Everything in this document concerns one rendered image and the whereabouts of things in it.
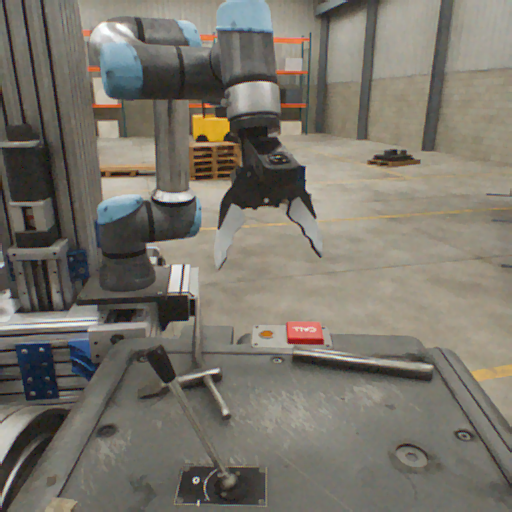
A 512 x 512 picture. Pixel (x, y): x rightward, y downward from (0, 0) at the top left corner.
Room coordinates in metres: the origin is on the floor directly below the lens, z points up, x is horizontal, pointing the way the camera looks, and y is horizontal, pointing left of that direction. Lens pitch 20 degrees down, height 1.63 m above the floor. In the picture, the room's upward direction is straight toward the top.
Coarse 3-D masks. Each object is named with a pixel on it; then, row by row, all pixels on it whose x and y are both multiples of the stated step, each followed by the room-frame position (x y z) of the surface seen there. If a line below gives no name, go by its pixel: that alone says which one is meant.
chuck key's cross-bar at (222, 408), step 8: (200, 312) 0.74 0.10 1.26; (200, 320) 0.70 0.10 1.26; (200, 328) 0.67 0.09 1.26; (200, 336) 0.64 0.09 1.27; (200, 344) 0.62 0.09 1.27; (200, 352) 0.59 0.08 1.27; (200, 360) 0.56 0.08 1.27; (208, 376) 0.52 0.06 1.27; (208, 384) 0.51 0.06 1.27; (216, 392) 0.49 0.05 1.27; (216, 400) 0.47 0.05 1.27; (224, 408) 0.45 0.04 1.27; (224, 416) 0.44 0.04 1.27
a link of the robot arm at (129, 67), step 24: (120, 24) 0.99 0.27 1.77; (96, 48) 0.95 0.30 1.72; (120, 48) 0.68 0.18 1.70; (144, 48) 0.69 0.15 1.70; (168, 48) 0.71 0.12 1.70; (120, 72) 0.66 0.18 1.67; (144, 72) 0.68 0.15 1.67; (168, 72) 0.69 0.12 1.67; (120, 96) 0.68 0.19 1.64; (144, 96) 0.69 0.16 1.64; (168, 96) 0.71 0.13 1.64
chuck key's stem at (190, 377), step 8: (200, 368) 0.53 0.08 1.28; (208, 368) 0.54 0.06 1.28; (216, 368) 0.54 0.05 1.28; (184, 376) 0.52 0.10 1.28; (192, 376) 0.52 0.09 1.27; (200, 376) 0.52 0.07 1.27; (216, 376) 0.53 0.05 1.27; (136, 384) 0.50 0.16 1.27; (144, 384) 0.50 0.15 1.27; (152, 384) 0.50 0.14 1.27; (160, 384) 0.51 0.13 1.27; (184, 384) 0.51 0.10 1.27; (192, 384) 0.52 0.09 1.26; (144, 392) 0.50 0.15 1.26; (152, 392) 0.50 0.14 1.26
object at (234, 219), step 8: (232, 208) 0.59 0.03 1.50; (240, 208) 0.59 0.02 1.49; (232, 216) 0.58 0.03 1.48; (240, 216) 0.58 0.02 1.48; (224, 224) 0.58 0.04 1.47; (232, 224) 0.58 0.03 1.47; (240, 224) 0.58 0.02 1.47; (216, 232) 0.58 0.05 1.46; (224, 232) 0.58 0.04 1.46; (232, 232) 0.58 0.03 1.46; (216, 240) 0.57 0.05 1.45; (224, 240) 0.57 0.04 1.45; (232, 240) 0.57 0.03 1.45; (216, 248) 0.57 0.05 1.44; (224, 248) 0.57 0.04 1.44; (216, 256) 0.57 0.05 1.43; (224, 256) 0.57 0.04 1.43; (216, 264) 0.57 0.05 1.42
